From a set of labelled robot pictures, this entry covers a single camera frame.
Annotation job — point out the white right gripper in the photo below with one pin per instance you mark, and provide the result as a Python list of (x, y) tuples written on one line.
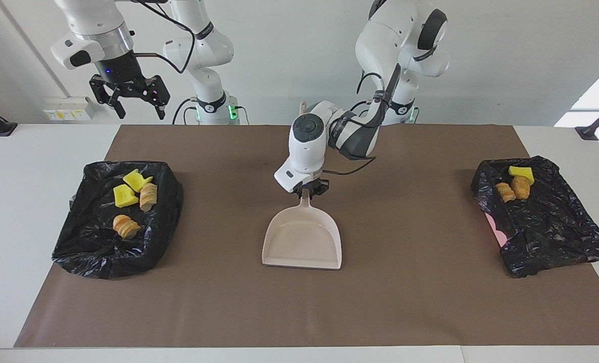
[(77, 53)]

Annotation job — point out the small beige round lump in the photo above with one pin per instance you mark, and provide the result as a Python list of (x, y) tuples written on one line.
[(126, 226)]

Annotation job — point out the yellow u-shaped sponge piece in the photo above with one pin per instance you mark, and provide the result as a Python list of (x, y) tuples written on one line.
[(136, 180)]

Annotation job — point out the small yellow sponge wedge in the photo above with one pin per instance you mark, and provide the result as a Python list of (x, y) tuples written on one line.
[(521, 173)]

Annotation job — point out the brown table mat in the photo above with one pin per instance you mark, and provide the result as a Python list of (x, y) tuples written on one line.
[(329, 302)]

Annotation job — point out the pink plastic bin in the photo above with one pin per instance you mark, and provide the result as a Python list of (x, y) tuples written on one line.
[(495, 229)]

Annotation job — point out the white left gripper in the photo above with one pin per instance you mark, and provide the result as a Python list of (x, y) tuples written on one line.
[(291, 175)]

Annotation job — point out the pale jagged foam chunk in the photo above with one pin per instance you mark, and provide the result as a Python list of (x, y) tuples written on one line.
[(505, 191)]

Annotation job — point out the brown cork-like lump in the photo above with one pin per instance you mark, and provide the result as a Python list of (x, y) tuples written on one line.
[(521, 187)]

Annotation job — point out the gray wall conduit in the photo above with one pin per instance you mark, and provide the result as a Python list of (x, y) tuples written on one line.
[(35, 50)]

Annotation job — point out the white wall outlet box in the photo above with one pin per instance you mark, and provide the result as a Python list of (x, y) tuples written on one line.
[(65, 111)]

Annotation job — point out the black plastic trash bag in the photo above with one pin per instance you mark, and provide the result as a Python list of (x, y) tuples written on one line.
[(92, 247), (551, 227)]

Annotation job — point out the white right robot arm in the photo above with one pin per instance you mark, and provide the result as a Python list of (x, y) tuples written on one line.
[(203, 50)]

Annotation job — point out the yellow sponge block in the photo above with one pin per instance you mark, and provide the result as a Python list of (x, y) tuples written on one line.
[(125, 196)]

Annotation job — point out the beige plastic dustpan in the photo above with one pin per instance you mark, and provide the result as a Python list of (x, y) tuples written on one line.
[(302, 237)]

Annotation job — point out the pale greenish foam chunk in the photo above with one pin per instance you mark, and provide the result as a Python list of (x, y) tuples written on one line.
[(148, 196)]

